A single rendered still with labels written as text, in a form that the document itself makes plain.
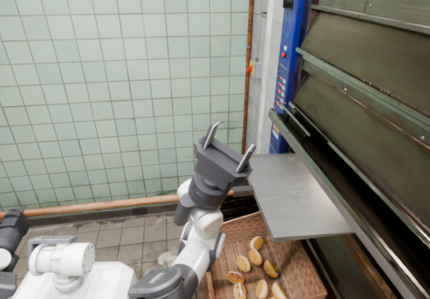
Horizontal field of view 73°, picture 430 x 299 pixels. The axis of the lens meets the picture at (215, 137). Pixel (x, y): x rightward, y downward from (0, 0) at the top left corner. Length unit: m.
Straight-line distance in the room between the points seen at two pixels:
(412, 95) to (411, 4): 0.24
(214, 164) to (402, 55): 0.62
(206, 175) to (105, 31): 1.75
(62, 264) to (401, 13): 1.02
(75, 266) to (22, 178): 2.26
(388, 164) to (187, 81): 1.64
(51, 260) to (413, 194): 0.88
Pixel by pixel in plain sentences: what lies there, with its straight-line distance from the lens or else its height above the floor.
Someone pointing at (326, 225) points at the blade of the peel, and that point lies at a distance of 1.23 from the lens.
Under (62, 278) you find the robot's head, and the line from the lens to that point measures 0.76.
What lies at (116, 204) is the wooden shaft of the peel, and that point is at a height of 1.20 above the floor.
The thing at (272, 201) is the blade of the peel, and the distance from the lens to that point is 1.27.
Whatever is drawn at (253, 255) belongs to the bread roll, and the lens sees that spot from 1.77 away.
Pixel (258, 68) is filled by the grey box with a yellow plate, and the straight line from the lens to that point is 1.98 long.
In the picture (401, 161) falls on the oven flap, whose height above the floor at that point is 1.56.
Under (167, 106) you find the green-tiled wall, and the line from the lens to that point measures 2.35.
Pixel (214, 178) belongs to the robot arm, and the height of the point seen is 1.65.
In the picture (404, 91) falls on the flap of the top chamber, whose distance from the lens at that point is 0.91.
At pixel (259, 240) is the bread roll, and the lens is 1.84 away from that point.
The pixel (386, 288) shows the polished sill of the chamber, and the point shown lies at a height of 1.16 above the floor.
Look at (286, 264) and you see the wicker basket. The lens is 1.72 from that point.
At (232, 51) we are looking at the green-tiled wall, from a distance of 2.27.
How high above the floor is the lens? 2.01
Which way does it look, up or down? 29 degrees down
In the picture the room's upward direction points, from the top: straight up
